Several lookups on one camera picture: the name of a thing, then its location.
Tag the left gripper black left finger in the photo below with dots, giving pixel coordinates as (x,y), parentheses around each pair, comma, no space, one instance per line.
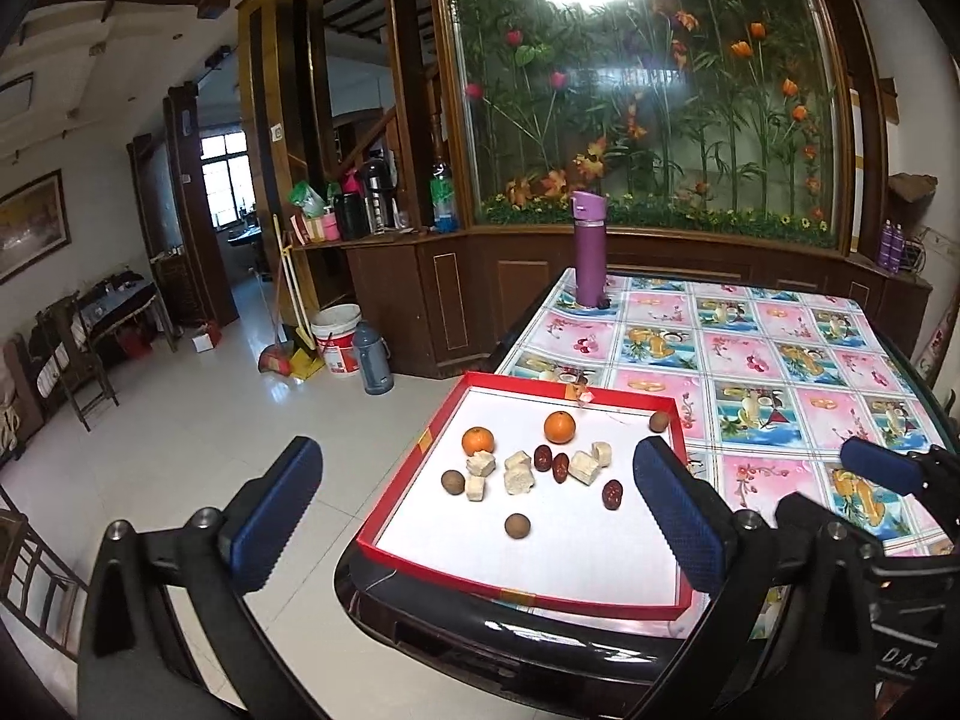
(260,520)

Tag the red tray with white base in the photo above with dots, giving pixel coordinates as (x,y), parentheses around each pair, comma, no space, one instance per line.
(579,558)

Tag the wooden cabinet partition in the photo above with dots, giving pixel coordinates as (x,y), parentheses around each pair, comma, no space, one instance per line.
(449,300)

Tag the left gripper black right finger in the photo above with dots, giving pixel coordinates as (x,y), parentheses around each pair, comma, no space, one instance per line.
(695,521)

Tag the right orange tangerine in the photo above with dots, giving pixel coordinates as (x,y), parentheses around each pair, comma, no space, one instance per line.
(559,428)

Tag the broom with yellow dustpan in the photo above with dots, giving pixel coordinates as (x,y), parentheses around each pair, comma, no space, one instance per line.
(293,354)

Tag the grey-blue thermos jug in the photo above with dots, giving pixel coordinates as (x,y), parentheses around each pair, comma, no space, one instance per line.
(372,354)

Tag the left orange tangerine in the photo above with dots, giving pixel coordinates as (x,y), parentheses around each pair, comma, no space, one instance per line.
(477,439)

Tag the dark red date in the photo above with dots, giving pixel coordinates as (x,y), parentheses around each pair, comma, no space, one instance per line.
(612,495)

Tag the green plastic bottle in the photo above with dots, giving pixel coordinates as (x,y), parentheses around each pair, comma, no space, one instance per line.
(443,198)

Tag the wooden chair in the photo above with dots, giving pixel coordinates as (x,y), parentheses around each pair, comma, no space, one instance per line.
(76,367)

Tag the purple thermos bottle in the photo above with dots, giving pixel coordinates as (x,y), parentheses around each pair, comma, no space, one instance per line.
(589,212)

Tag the fruit-print pink tablecloth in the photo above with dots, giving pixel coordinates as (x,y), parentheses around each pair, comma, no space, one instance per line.
(768,384)

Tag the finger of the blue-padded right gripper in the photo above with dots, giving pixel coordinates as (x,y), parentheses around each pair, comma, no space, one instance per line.
(898,473)

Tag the white plastic bucket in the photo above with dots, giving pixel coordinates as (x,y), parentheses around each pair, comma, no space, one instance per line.
(334,329)

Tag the flower mural glass panel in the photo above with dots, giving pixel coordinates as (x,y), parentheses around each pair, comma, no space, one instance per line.
(718,116)

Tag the orange tangerine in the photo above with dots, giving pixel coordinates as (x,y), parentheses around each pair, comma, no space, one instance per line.
(477,439)
(559,428)

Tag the framed wall painting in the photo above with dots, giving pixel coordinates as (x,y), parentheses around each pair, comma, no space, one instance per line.
(33,224)

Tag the brown longan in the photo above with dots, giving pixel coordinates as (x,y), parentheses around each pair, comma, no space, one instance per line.
(453,482)
(517,526)

